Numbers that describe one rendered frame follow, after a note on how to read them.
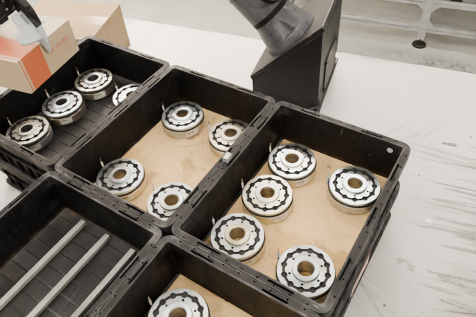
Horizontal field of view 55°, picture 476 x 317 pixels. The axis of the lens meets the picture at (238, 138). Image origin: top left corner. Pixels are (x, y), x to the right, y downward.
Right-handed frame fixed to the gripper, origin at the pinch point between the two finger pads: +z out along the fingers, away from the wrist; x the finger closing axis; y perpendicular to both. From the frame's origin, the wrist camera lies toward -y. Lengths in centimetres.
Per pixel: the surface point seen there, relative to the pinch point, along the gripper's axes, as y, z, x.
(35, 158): 14.8, 16.6, 7.0
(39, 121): -0.2, 23.7, -7.7
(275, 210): 7, 24, 56
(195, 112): -14.6, 23.7, 28.4
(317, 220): 4, 27, 64
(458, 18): -232, 111, 97
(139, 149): -1.9, 26.7, 19.4
